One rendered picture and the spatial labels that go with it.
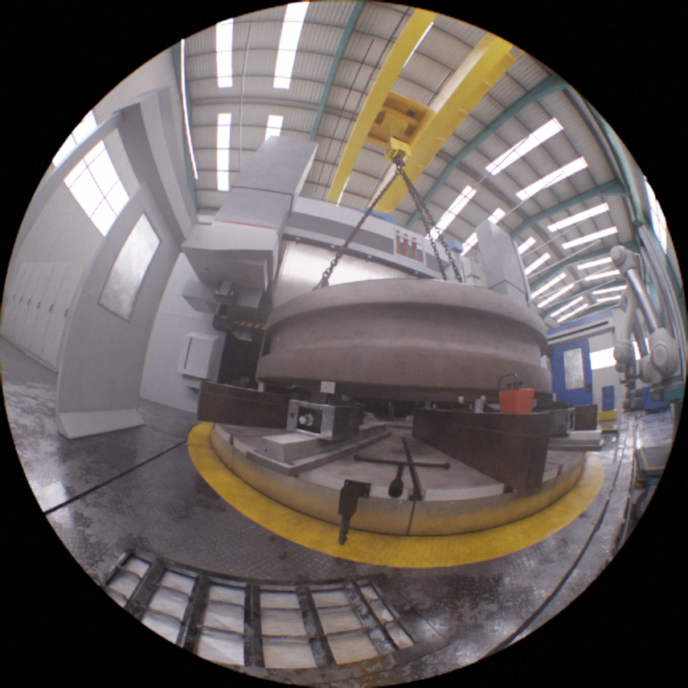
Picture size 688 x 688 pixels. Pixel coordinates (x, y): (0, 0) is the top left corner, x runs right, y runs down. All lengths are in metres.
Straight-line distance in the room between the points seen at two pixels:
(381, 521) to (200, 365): 3.63
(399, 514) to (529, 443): 0.72
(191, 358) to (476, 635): 4.39
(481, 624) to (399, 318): 1.98
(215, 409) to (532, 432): 2.34
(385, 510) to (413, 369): 0.98
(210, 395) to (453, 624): 2.25
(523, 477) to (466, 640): 0.75
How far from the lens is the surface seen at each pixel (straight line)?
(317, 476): 1.26
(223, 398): 2.25
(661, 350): 1.43
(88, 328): 2.26
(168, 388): 4.82
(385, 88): 10.93
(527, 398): 1.29
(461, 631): 0.91
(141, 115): 2.30
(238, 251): 2.92
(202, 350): 4.16
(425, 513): 1.27
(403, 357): 1.66
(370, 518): 1.28
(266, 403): 2.39
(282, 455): 1.16
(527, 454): 1.18
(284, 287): 4.69
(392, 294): 1.85
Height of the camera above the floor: 0.72
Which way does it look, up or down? 14 degrees up
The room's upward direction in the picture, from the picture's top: 6 degrees clockwise
